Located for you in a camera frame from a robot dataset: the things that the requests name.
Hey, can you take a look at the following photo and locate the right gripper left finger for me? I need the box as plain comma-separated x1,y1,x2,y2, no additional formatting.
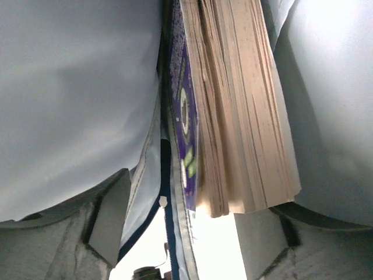
1,169,131,279

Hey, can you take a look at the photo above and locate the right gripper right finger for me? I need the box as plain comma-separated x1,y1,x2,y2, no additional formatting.
234,204,372,279

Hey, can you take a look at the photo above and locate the navy blue student backpack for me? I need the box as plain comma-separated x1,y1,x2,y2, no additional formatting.
1,1,372,279

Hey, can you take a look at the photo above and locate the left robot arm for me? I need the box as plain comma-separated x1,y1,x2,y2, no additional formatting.
131,243,173,280

